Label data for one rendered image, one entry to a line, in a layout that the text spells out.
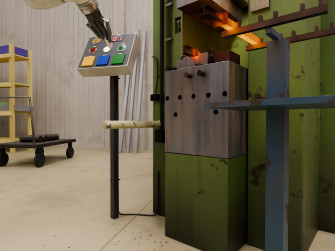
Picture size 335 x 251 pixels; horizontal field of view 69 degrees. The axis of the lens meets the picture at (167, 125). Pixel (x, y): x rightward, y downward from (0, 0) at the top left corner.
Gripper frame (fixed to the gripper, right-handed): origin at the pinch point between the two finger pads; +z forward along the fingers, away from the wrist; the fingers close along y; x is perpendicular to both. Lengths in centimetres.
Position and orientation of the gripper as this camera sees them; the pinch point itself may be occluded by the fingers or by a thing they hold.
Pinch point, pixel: (108, 42)
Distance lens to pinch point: 144.5
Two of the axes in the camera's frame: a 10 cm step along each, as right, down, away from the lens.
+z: 2.2, 4.9, 8.4
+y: 9.7, 0.1, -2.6
